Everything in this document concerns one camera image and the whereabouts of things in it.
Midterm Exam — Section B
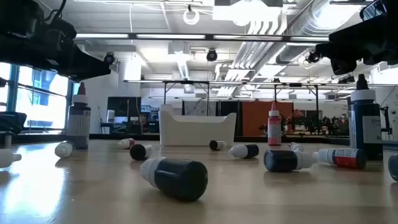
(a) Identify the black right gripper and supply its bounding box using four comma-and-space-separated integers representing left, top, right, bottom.
315, 11, 398, 75

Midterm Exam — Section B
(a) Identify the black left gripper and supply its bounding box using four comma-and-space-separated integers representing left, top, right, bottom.
0, 33, 112, 83

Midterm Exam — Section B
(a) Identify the large dark bottle maroon tip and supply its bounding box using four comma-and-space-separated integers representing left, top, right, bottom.
66, 82, 92, 150

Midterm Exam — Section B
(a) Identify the large blue bottle black tip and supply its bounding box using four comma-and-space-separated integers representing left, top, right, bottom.
347, 73, 384, 161

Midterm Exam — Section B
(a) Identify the large red bottle red tip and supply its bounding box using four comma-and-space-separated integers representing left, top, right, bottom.
267, 101, 282, 147

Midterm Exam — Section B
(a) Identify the small red labelled dropper bottle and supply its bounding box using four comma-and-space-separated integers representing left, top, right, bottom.
312, 147, 368, 170

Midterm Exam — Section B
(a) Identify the small dark blue dropper bottle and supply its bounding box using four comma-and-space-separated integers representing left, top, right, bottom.
263, 149, 319, 173

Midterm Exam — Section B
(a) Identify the small dark green dropper bottle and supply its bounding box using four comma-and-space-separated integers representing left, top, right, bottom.
0, 149, 23, 169

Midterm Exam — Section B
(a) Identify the large glass window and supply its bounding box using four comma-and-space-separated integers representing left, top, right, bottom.
0, 62, 75, 133

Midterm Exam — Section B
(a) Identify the red desk lamp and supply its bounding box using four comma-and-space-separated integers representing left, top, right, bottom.
285, 108, 305, 125

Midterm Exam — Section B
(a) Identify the black tripod stand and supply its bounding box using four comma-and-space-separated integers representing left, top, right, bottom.
381, 105, 392, 135

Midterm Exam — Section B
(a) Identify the black office chair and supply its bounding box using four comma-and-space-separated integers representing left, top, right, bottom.
0, 111, 28, 135

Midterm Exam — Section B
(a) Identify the overhead LED light bar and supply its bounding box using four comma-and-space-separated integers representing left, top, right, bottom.
73, 32, 332, 44

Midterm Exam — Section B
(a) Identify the white ceiling air unit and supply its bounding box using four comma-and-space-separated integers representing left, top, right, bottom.
212, 0, 289, 35

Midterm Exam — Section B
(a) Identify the orange partition panel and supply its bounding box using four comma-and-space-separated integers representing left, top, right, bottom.
241, 100, 294, 137

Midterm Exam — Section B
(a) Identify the silver ventilation duct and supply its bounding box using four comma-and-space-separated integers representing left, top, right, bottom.
275, 0, 364, 65

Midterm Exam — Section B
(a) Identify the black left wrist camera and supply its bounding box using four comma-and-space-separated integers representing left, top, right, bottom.
43, 16, 78, 48

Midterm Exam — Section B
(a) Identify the black background rig frame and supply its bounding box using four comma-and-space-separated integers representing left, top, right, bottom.
163, 80, 210, 118
274, 82, 320, 135

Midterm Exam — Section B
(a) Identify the black wall screen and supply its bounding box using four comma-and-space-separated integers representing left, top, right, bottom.
107, 96, 142, 118

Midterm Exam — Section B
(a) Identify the black aluminium table frame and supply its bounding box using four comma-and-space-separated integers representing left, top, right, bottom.
12, 133, 354, 146

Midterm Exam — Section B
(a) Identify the white coiled cable ring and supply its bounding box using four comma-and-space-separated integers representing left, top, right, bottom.
182, 8, 200, 26

